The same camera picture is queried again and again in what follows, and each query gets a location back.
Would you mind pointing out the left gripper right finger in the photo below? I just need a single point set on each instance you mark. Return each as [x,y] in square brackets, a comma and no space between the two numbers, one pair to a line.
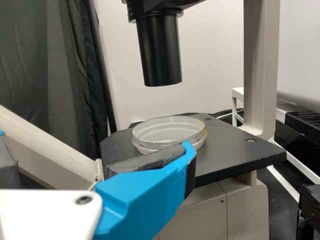
[140,200]

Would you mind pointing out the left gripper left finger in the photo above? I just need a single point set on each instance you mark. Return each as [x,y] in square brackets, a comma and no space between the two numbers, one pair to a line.
[8,162]

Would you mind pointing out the petri dish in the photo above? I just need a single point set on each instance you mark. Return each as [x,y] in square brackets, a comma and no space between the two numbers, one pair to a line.
[162,135]

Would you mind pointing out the black platform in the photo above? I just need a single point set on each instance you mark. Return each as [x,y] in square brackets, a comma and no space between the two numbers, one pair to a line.
[311,212]
[305,121]

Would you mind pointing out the cream microscope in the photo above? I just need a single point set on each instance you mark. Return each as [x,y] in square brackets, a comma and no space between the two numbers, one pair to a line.
[260,75]

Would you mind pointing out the white box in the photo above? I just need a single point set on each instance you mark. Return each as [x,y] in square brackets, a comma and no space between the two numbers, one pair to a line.
[300,50]

